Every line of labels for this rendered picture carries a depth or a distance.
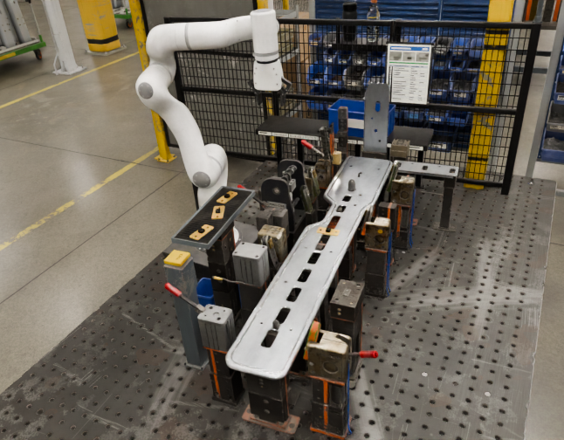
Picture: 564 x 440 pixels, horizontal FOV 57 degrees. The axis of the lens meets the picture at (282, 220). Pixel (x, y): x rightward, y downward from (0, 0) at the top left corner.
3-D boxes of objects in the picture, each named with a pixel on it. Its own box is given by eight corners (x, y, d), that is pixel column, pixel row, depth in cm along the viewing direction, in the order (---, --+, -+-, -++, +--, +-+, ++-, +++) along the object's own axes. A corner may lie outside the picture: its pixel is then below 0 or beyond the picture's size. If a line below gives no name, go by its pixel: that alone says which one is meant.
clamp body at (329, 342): (350, 446, 153) (351, 360, 134) (303, 431, 158) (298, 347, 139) (359, 416, 162) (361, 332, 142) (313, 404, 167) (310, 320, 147)
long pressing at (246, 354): (292, 385, 137) (292, 381, 136) (216, 365, 145) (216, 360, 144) (395, 161, 244) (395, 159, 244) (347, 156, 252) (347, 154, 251)
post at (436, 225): (455, 232, 243) (463, 177, 227) (431, 229, 246) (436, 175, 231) (457, 225, 248) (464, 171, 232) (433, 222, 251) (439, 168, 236)
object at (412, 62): (428, 106, 259) (434, 43, 243) (382, 103, 267) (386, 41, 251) (429, 105, 261) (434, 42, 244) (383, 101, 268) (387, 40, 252)
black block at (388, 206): (395, 270, 222) (399, 211, 207) (370, 265, 226) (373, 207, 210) (399, 258, 229) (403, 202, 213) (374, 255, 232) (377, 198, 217)
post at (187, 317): (202, 371, 181) (182, 271, 157) (183, 366, 183) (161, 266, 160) (212, 355, 187) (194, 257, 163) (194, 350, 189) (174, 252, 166)
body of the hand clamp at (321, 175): (329, 230, 250) (328, 165, 231) (316, 229, 252) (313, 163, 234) (333, 224, 255) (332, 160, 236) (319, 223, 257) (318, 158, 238)
